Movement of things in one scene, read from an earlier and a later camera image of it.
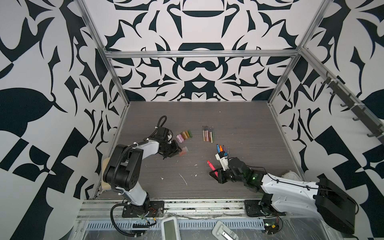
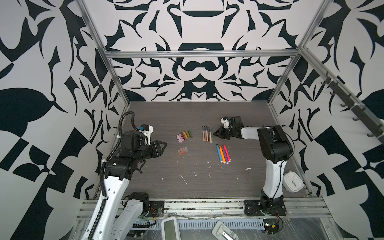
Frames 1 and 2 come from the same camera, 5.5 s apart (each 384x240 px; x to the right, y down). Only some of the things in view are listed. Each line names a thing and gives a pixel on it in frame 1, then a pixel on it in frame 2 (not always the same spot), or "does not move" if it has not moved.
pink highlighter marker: x=212 y=167 -> x=227 y=153
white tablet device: x=169 y=228 does not move
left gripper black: x=175 y=150 -> x=155 y=149
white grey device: x=222 y=232 does not move
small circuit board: x=271 y=225 does not move
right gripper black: x=220 y=178 -> x=221 y=130
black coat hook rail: x=362 y=112 does not move
